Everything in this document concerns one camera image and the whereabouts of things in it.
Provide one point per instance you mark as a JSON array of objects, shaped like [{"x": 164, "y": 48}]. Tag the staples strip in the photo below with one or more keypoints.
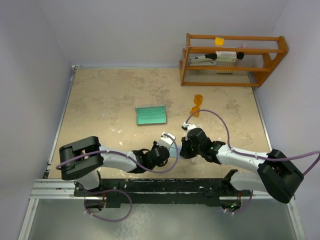
[{"x": 224, "y": 71}]

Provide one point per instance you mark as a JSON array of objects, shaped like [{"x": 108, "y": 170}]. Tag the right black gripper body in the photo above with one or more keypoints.
[{"x": 190, "y": 151}]

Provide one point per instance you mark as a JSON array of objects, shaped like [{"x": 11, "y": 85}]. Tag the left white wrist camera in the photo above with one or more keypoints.
[{"x": 166, "y": 140}]

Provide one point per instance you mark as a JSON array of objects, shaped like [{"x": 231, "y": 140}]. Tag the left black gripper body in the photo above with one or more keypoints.
[{"x": 155, "y": 145}]

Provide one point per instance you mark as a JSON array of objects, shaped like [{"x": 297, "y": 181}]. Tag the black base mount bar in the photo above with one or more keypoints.
[{"x": 211, "y": 192}]

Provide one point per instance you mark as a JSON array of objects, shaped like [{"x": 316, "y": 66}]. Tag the black round knob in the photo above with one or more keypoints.
[{"x": 240, "y": 55}]

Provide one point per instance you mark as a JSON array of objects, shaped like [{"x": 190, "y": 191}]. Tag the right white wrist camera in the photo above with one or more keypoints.
[{"x": 188, "y": 126}]

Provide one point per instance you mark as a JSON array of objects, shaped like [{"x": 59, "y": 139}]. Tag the wooden shelf rack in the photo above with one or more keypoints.
[{"x": 255, "y": 55}]

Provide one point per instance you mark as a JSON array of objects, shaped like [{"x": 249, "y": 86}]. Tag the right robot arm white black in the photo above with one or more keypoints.
[{"x": 263, "y": 171}]

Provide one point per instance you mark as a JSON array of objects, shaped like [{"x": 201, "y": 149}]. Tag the orange sunglasses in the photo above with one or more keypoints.
[{"x": 198, "y": 98}]

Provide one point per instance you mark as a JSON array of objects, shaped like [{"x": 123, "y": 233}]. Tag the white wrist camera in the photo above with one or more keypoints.
[
  {"x": 166, "y": 140},
  {"x": 188, "y": 126}
]

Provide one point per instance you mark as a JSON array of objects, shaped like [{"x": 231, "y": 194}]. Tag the white stapler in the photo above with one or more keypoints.
[{"x": 203, "y": 60}]

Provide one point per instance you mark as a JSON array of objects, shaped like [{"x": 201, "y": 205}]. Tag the grey-brown glasses case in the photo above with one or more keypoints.
[{"x": 150, "y": 115}]

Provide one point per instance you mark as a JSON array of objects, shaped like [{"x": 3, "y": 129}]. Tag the white red box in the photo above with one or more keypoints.
[{"x": 226, "y": 56}]

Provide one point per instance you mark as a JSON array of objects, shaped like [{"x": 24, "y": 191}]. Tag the yellow sticky note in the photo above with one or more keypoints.
[{"x": 219, "y": 41}]

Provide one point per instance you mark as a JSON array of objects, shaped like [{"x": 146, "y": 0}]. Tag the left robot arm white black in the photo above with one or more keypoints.
[{"x": 81, "y": 160}]

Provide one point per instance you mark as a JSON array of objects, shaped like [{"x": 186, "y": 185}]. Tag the light blue cleaning cloth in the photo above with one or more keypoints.
[{"x": 175, "y": 152}]

